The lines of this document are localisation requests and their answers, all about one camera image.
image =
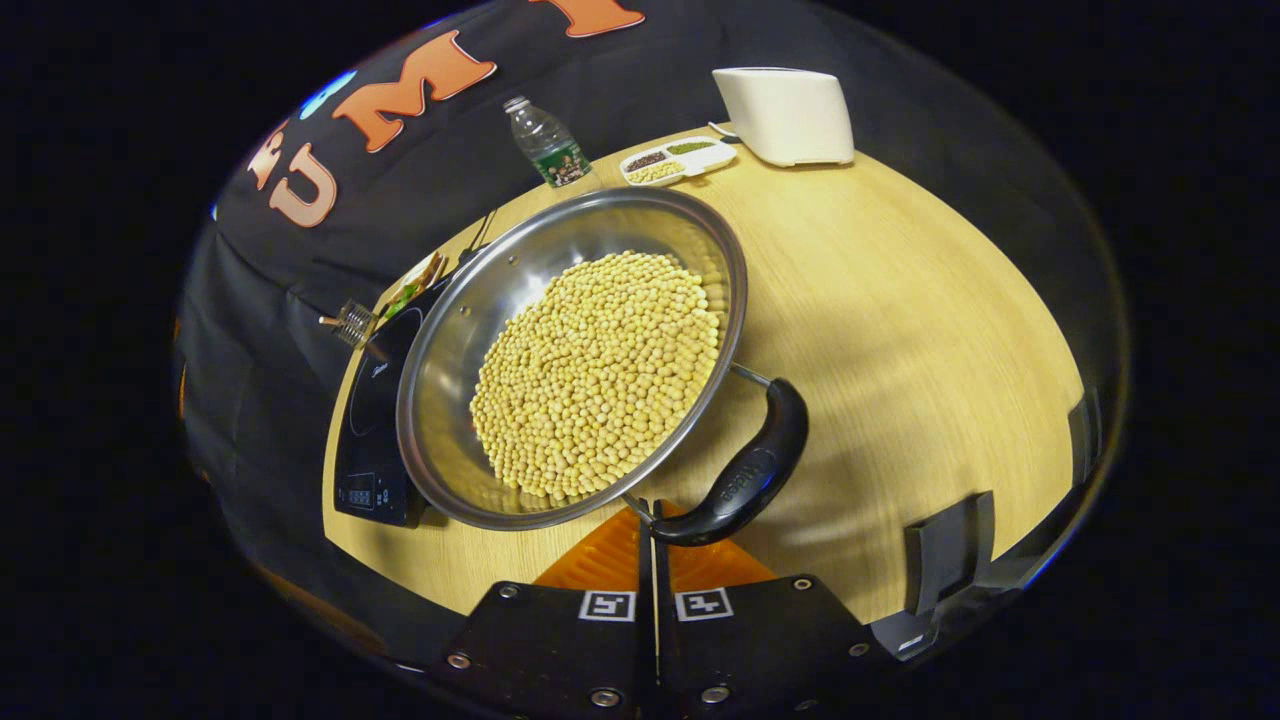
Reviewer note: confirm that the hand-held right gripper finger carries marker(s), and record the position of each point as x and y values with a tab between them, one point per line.
645	640
666	640

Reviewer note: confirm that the pile of yellow soybeans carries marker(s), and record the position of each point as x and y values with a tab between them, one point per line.
600	380

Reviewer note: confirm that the black induction cooktop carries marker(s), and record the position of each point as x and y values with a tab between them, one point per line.
370	440

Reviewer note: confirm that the sandwich with lettuce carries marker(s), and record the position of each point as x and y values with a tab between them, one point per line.
420	280

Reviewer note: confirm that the white divided tray of beans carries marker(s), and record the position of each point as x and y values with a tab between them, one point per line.
680	160

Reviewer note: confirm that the clear plastic water bottle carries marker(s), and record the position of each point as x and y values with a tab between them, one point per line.
550	145

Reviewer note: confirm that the white toaster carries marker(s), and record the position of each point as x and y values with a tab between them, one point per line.
790	115

